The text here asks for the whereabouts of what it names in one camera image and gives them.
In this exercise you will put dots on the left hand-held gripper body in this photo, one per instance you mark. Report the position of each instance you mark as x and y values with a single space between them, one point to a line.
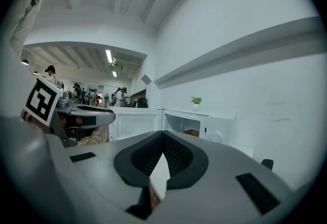
42 98

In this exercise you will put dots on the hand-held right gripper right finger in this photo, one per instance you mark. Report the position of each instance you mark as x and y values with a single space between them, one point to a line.
217 192

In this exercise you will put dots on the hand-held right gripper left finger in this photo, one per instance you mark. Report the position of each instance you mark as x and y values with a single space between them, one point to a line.
107 167

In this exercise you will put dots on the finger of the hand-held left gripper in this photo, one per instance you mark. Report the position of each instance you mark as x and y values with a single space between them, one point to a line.
104 115

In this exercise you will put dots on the yellow food container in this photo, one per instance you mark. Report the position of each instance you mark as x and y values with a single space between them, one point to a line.
191 133

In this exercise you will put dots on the white microwave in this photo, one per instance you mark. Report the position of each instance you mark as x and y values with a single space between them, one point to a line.
219 126

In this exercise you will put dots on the short ceiling light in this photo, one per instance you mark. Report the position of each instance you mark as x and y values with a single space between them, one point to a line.
114 74

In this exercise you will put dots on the black office chair with armrests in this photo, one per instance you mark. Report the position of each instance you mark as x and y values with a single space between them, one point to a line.
267 163

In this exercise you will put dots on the long ceiling light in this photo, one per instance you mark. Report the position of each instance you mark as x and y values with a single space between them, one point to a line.
109 55

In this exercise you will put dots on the person's cream printed shirt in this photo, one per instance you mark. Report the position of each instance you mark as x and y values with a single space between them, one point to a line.
25 8

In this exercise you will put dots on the small potted green plant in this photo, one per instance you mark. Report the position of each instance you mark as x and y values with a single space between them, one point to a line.
196 101

